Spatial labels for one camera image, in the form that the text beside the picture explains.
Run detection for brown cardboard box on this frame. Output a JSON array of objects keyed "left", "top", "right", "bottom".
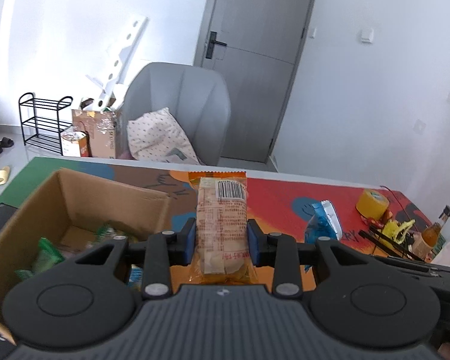
[{"left": 0, "top": 166, "right": 171, "bottom": 337}]

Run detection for blue white snack packet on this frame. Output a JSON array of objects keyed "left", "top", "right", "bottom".
[{"left": 304, "top": 200, "right": 343, "bottom": 245}]

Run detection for yellow toy excavator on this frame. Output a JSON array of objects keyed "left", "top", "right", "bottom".
[{"left": 382, "top": 219, "right": 416, "bottom": 245}]

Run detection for dotted cream pillow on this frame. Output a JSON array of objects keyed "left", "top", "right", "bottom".
[{"left": 127, "top": 107, "right": 200, "bottom": 165}]

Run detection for black door handle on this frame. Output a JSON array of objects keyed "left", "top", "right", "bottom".
[{"left": 205, "top": 31, "right": 227, "bottom": 59}]

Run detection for white perforated board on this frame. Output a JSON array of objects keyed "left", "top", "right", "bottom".
[{"left": 80, "top": 16, "right": 149, "bottom": 111}]

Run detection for amber glass bottle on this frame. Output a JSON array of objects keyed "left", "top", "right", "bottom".
[{"left": 411, "top": 205, "right": 450, "bottom": 260}]

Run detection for grey armchair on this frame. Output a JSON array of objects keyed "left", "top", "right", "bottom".
[{"left": 120, "top": 62, "right": 231, "bottom": 166}]

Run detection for orange biscuit packet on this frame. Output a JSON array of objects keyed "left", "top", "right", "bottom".
[{"left": 188, "top": 172, "right": 257, "bottom": 285}]

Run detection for black metal shoe rack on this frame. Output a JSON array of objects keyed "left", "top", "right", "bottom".
[{"left": 17, "top": 92, "right": 73, "bottom": 155}]

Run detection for black cable tie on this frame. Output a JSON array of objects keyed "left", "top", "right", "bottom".
[{"left": 358, "top": 229, "right": 424, "bottom": 263}]

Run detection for brown paper bag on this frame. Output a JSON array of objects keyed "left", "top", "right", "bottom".
[{"left": 72, "top": 97, "right": 122, "bottom": 158}]

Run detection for yellow tape roll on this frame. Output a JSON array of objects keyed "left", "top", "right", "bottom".
[{"left": 355, "top": 189, "right": 389, "bottom": 220}]

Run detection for orange white cylindrical tub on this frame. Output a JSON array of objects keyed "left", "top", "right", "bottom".
[{"left": 61, "top": 129, "right": 89, "bottom": 157}]

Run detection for yellow slipper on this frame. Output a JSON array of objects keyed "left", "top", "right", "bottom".
[{"left": 0, "top": 166, "right": 10, "bottom": 186}]

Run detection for snacks inside box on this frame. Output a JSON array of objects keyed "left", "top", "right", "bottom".
[{"left": 14, "top": 224, "right": 138, "bottom": 281}]

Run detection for colourful printed table mat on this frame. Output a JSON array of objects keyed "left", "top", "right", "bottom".
[{"left": 0, "top": 156, "right": 434, "bottom": 293}]

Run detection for white wall switch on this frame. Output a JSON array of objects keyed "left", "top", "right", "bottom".
[{"left": 360, "top": 28, "right": 375, "bottom": 44}]

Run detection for grey room door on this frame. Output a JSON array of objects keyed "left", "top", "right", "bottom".
[{"left": 194, "top": 0, "right": 314, "bottom": 163}]

